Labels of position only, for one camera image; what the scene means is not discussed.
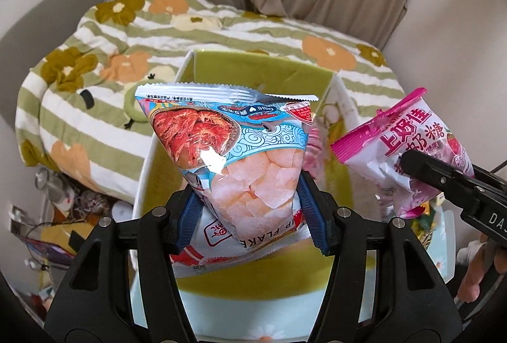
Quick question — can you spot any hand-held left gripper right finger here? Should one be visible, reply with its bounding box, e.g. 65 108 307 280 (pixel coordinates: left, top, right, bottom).
295 169 464 343

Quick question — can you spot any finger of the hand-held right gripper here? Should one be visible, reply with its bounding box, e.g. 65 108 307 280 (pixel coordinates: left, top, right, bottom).
399 150 478 205
471 165 507 189

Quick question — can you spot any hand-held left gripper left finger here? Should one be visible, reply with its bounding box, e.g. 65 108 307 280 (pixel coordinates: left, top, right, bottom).
43 188 207 343

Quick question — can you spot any pink candy bag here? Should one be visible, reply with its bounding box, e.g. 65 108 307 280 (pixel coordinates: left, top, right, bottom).
331 87 476 219

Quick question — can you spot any shrimp flake snack bag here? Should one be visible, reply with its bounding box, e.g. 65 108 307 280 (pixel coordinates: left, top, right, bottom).
135 84 319 280

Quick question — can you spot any green storage box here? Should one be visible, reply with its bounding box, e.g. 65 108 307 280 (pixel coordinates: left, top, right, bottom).
131 48 401 296

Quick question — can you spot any person's right hand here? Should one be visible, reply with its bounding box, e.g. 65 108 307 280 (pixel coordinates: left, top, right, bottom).
457 232 507 302

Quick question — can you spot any colourful snack packet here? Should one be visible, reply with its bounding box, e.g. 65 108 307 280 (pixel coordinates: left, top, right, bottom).
410 202 442 249

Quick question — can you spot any pink purple snack packet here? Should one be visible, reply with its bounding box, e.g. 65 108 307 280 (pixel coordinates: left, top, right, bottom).
303 125 331 185

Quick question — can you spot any daisy print tablecloth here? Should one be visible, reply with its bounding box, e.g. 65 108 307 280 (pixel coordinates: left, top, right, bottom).
131 204 456 343

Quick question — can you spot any pile of assorted clutter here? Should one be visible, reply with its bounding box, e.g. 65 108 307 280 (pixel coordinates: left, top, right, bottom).
10 165 135 304

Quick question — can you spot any floral striped blanket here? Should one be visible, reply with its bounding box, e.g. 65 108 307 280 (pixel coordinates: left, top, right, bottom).
16 0 405 205

